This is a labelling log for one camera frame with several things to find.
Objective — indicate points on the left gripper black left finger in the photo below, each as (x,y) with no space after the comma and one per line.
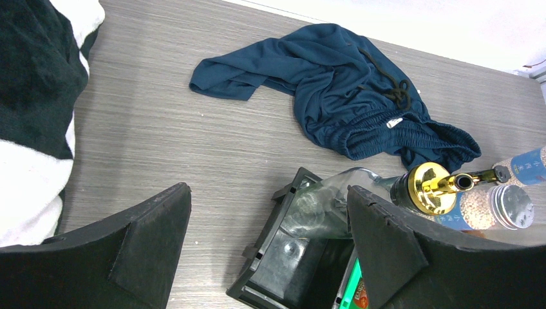
(127,260)

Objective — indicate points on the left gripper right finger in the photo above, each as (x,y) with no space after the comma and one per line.
(408,261)

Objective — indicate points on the clear glass cruet gold spout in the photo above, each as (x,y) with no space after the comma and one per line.
(320,211)

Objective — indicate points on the spice jar plain lid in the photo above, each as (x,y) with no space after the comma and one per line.
(526,169)

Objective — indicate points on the green plastic bin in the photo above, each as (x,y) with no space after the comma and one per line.
(352,293)

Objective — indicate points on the spice jar perforated lid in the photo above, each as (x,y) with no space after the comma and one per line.
(496,208)

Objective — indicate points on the black plastic bin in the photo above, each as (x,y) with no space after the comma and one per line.
(285,272)

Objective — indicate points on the dark blue shorts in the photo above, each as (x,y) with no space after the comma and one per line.
(348,96)

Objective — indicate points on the black white checkered blanket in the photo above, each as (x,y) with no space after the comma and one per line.
(45,48)

